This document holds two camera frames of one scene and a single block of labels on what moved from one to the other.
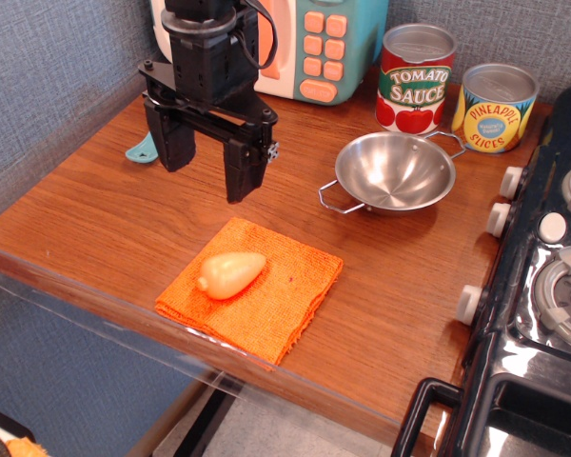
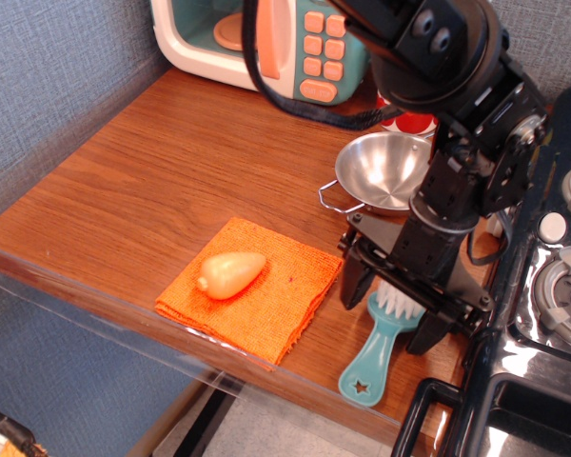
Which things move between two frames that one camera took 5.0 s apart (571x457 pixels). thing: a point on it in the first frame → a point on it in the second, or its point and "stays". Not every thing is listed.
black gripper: x=214 y=70 → x=421 y=258
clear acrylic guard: x=68 y=370 stays
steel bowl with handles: x=393 y=170 stays
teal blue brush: x=146 y=150 → x=394 y=310
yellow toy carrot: x=228 y=274 stays
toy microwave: x=327 y=49 stays
